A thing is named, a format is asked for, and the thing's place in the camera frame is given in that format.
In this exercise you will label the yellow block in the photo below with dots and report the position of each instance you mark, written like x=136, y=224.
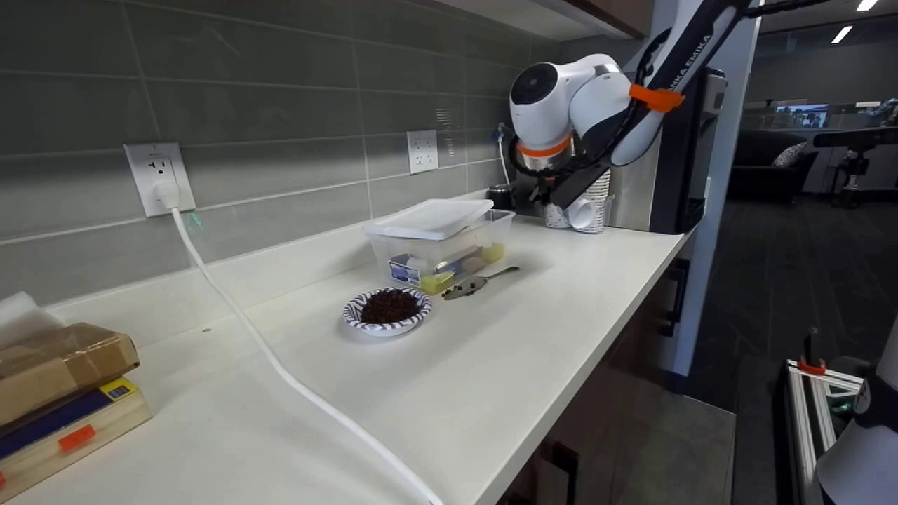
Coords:
x=436, y=282

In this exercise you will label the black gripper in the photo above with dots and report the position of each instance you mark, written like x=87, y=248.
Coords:
x=522, y=195

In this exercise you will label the brown cardboard box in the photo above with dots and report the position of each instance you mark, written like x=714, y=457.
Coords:
x=57, y=365

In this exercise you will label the brown food pile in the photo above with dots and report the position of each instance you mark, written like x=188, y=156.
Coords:
x=390, y=306

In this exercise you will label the office chair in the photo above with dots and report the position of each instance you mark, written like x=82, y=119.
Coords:
x=857, y=157

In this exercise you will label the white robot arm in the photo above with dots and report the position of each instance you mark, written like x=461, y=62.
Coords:
x=589, y=94

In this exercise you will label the white metal frame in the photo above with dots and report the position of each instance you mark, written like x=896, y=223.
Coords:
x=804, y=411

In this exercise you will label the blue patterned paper plate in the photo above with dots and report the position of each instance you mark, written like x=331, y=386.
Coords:
x=381, y=325

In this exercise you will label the dark sofa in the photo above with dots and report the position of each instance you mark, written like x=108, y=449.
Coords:
x=767, y=170

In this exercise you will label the blue item in container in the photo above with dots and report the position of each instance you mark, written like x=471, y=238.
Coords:
x=401, y=268

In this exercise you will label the white wall outlet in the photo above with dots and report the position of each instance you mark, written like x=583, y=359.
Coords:
x=421, y=149
x=148, y=170

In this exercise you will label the ceiling light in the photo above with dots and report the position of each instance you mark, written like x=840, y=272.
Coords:
x=842, y=34
x=868, y=4

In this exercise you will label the clear plastic container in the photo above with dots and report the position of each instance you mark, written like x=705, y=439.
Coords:
x=466, y=244

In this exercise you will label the computer monitor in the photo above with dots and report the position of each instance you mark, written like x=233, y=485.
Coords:
x=801, y=116

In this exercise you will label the white container lid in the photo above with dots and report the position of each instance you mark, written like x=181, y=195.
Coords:
x=423, y=220

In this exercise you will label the wooden upper cabinet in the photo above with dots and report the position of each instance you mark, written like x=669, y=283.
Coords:
x=618, y=15

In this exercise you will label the dark lower cabinet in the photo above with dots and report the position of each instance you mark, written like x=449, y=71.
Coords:
x=607, y=402

